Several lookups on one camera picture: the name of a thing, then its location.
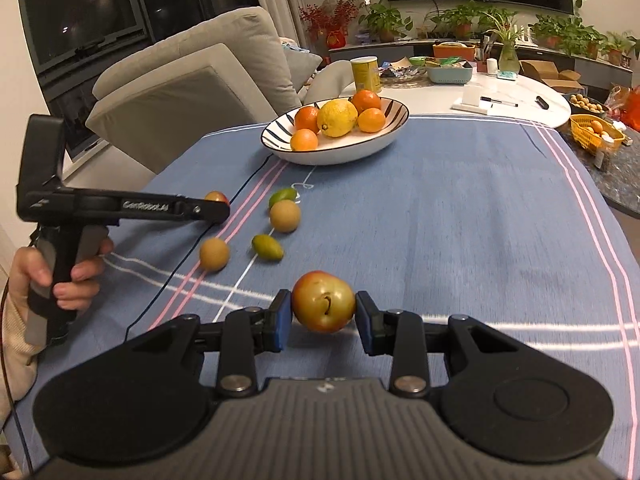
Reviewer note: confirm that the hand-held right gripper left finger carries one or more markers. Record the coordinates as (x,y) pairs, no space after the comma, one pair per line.
(282,320)

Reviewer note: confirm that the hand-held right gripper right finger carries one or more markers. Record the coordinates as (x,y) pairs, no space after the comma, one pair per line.
(366,322)

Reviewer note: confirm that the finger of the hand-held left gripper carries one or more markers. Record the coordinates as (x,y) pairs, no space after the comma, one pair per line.
(200,210)

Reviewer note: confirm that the red green plum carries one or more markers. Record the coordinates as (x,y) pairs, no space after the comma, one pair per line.
(217,196)
(323,301)

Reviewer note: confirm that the brown kiwi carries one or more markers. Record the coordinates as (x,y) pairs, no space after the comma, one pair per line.
(285,216)
(215,254)

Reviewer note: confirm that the small green oval fruit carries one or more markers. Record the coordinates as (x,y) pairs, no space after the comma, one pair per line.
(266,246)
(282,196)

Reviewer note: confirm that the light orange tangerine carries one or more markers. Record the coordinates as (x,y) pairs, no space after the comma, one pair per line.
(371,120)
(304,140)

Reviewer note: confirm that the dark orange tangerine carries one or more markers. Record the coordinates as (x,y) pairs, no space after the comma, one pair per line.
(306,119)
(366,101)

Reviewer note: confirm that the white bowl with black stripes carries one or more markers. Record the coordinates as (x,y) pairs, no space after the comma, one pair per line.
(345,152)

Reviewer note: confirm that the yellow lemon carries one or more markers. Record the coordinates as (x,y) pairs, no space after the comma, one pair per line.
(338,117)

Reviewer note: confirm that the person's left forearm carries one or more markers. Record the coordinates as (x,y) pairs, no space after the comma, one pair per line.
(17,360)

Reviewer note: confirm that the black bowl of small fruits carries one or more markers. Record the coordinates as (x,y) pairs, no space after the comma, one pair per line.
(587,105)

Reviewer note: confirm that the person's left hand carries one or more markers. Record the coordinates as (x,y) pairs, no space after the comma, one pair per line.
(87,275)

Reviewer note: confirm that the beige armchair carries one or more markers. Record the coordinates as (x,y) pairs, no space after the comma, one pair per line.
(190,90)

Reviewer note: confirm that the blue striped tablecloth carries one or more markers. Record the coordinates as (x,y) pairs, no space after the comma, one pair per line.
(450,210)

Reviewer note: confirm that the grey pillow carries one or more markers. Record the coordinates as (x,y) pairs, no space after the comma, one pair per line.
(300,65)

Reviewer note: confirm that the dark framed window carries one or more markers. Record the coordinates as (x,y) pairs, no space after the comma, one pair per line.
(75,10)

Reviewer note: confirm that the yellow can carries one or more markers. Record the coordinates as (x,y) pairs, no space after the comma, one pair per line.
(366,74)

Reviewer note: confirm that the grey television cabinet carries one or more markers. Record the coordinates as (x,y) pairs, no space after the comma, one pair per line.
(350,52)

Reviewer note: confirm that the red berry plant in vase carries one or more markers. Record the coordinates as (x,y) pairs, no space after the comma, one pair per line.
(332,20)

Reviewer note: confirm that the white round table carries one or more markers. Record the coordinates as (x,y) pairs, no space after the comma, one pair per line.
(435,96)

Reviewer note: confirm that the dark foil snack packets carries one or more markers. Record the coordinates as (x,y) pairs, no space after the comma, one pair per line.
(400,71)

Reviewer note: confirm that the white stand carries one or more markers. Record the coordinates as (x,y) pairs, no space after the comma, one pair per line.
(472,97)

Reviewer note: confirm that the black marker pen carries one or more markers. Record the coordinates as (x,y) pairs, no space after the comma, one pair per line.
(499,101)

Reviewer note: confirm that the teal plastic basin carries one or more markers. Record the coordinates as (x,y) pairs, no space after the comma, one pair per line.
(450,75)

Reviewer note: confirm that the green lidded container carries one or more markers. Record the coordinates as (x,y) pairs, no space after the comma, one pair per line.
(417,61)

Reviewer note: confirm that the green potted plant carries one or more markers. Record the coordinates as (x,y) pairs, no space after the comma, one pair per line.
(462,17)
(385,22)
(550,30)
(587,40)
(617,45)

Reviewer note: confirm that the small black remote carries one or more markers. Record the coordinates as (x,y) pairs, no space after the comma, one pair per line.
(541,102)

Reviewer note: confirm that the orange storage box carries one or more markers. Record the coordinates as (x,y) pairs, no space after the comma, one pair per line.
(452,51)

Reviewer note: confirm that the small white cup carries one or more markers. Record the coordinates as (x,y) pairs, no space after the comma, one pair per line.
(493,66)

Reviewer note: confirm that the dark marble coffee table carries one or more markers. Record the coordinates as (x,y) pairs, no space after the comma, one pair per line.
(620,180)

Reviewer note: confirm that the yellow plastic basket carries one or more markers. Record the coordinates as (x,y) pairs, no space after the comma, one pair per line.
(595,134)

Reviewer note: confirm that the glass vase with green plant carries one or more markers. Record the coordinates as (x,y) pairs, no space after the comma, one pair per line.
(507,47)

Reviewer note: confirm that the open cardboard box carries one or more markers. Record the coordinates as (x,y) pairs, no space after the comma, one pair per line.
(550,72)

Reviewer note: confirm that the orange plastic bag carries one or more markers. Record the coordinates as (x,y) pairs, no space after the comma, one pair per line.
(632,110)

